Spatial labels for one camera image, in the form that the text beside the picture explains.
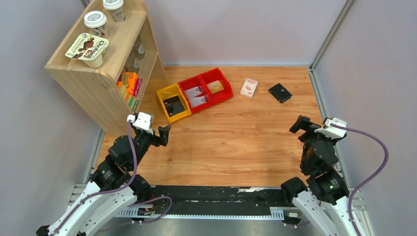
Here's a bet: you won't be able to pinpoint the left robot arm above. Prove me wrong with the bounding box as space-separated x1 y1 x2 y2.
36 124 171 236

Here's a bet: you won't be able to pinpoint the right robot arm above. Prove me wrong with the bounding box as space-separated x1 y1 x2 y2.
281 116 366 236

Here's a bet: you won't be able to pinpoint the black card in bin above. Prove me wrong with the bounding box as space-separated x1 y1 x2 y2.
163 96 185 117

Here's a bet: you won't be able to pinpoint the white cards in bin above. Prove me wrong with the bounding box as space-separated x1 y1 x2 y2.
184 87 207 108

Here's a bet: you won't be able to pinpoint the white pink card box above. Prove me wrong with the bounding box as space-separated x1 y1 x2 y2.
239 78 258 98

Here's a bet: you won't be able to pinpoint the tan card in bin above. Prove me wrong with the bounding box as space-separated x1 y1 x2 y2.
207 80 224 94

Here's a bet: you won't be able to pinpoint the yellow plastic bin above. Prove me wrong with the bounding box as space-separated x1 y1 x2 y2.
156 83 192 123

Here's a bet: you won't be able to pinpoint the orange snack box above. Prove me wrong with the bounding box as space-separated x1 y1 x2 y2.
116 72 143 96

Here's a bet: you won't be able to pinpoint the red plastic bin middle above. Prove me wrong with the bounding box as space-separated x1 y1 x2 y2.
178 76 213 114

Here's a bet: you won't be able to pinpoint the red plastic bin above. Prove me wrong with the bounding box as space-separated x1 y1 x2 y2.
178 76 213 114
199 68 233 105

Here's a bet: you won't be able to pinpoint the red plastic bin right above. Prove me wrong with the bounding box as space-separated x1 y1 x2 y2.
199 68 233 105

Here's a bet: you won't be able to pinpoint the wooden shelf unit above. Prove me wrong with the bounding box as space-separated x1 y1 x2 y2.
45 0 165 136

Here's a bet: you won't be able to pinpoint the glass bottle on shelf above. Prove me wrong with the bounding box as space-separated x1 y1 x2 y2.
132 38 145 60

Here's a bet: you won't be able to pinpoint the Chobani yogurt cup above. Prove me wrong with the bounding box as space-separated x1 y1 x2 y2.
65 33 109 68

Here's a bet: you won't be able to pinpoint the white lidded cup near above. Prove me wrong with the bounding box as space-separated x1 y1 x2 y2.
84 11 107 38

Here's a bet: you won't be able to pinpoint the white lidded cup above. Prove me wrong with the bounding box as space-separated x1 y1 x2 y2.
84 11 107 38
103 0 125 22

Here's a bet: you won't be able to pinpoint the white lidded cup far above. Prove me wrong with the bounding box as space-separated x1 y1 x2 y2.
103 0 125 22

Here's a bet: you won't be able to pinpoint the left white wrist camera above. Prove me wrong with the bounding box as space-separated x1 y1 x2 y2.
127 112 154 134

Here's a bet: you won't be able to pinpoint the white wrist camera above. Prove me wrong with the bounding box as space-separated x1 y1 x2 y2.
127 112 154 134
314 118 347 140

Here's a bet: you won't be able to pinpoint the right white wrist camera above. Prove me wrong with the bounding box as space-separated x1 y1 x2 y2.
314 118 347 140

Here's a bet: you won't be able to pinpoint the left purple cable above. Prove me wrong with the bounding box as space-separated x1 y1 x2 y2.
49 118 173 236

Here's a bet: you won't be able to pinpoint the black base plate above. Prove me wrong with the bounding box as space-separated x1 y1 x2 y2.
119 185 313 217

